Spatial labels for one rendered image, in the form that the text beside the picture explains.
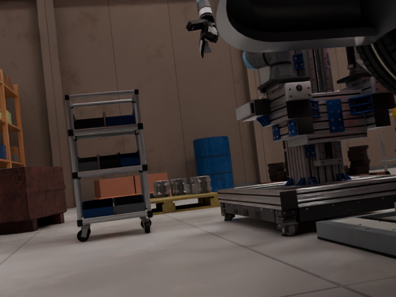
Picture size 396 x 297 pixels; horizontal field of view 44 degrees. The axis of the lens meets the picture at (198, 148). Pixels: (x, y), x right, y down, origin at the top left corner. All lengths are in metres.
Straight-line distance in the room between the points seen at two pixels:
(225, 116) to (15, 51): 4.30
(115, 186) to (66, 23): 3.49
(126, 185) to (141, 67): 2.64
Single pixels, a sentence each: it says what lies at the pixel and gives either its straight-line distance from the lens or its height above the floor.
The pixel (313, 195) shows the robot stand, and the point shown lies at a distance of 2.56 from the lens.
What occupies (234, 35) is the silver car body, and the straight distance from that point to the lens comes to 1.50.
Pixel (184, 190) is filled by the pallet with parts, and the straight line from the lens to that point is 5.63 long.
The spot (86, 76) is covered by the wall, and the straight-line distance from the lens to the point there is 9.88.
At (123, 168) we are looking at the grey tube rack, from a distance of 3.39.
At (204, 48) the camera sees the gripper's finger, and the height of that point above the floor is 0.95.
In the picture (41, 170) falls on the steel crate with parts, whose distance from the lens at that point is 5.23.
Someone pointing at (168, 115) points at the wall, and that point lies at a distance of 9.86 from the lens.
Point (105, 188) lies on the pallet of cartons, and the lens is 8.50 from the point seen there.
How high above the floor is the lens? 0.37
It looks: 3 degrees up
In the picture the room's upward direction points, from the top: 7 degrees counter-clockwise
